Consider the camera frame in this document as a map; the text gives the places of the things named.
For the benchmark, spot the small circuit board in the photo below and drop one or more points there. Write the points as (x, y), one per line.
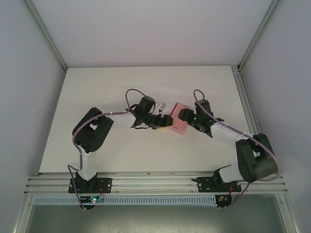
(223, 199)

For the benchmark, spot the aluminium mounting rail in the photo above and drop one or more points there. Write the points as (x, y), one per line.
(155, 182)

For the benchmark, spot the aluminium frame post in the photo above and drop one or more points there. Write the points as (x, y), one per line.
(46, 36)
(257, 36)

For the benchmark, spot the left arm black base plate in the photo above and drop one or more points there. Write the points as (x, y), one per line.
(105, 185)

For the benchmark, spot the circuit board with green light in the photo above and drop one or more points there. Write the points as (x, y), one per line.
(93, 199)

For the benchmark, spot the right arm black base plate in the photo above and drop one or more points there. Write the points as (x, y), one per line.
(205, 184)

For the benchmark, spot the pink paper box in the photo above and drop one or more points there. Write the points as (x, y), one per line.
(179, 126)

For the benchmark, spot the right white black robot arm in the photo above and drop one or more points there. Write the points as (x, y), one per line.
(226, 134)

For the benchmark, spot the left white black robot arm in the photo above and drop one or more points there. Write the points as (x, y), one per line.
(88, 165)

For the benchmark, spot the aluminium side rail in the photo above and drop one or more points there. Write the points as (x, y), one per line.
(247, 104)

